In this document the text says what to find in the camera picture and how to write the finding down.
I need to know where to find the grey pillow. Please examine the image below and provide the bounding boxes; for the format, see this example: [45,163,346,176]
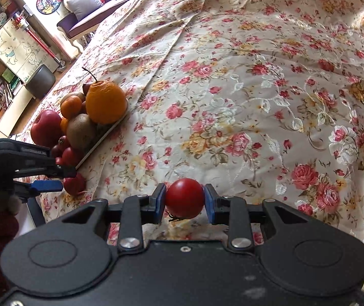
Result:
[64,0,104,20]

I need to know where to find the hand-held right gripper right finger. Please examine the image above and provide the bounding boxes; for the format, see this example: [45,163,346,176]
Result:
[204,184,313,251]

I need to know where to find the white board with dark frame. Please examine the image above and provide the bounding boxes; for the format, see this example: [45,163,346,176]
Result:
[26,196,46,227]

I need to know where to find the red stick vacuum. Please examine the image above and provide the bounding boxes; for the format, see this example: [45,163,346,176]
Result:
[13,11,65,71]

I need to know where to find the dark red pear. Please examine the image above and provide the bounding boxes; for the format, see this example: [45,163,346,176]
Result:
[82,67,98,96]

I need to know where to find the brown kiwi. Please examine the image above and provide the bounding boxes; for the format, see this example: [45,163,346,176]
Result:
[66,113,98,150]

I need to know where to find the purple sofa bench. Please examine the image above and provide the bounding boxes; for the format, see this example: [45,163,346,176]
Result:
[56,0,157,40]

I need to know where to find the person's left hand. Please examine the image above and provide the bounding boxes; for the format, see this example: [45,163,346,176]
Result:
[8,197,22,215]

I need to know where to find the white low shelf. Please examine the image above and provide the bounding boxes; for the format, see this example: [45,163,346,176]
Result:
[0,83,36,141]

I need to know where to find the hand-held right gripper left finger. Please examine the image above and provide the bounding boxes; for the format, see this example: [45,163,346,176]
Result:
[61,183,167,250]

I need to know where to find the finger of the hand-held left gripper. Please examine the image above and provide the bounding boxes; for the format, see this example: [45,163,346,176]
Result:
[0,138,77,179]
[13,180,64,202]

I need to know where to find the large orange citrus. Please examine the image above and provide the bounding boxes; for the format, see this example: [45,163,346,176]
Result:
[85,81,128,125]

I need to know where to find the white rectangular plate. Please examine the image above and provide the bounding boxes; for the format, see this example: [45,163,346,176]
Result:
[75,99,129,169]

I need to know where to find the round colourful dartboard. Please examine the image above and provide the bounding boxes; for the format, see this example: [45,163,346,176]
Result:
[36,0,63,15]

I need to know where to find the white cabinet with cartoon drawings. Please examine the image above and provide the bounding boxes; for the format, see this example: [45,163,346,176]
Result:
[0,16,52,80]

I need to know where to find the grey round stool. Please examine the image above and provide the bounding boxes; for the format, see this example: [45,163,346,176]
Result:
[26,64,57,99]

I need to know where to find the red apple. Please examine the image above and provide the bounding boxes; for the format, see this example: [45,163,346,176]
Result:
[31,110,63,148]

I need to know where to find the floral bedspread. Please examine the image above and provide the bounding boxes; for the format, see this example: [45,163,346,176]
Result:
[19,0,364,306]

